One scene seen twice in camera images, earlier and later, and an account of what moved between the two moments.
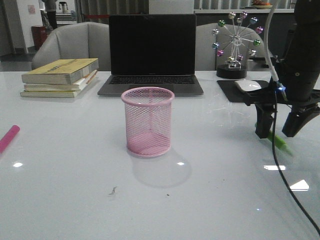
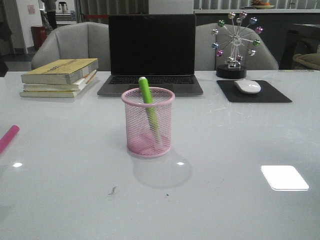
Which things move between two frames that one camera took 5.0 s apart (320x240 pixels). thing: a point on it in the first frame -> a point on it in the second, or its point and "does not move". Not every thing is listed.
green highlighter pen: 279,142 -> 148,101
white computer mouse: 248,85 does not move
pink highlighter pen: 8,137 does not move
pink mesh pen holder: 148,120 does not move
